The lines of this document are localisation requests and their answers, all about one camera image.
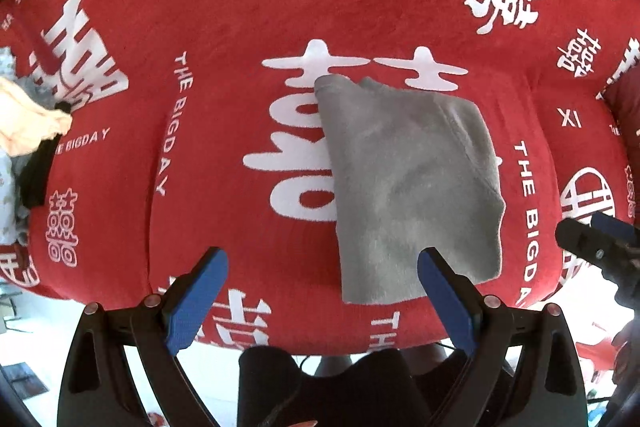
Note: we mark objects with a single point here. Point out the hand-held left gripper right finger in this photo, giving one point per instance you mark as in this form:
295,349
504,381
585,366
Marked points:
445,302

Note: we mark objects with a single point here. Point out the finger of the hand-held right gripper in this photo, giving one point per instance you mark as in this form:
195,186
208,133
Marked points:
577,237
617,227

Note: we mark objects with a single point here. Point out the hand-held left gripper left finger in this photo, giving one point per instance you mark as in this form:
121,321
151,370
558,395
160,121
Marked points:
197,302

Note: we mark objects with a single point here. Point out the grey sweater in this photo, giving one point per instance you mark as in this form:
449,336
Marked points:
410,187

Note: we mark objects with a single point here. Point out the black cloth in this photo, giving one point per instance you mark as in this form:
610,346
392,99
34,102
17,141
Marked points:
37,174

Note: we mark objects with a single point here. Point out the white patterned cloth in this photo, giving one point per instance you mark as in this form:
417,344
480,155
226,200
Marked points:
7,187

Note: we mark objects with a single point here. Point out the peach cloth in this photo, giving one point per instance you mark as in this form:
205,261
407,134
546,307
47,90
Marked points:
30,119

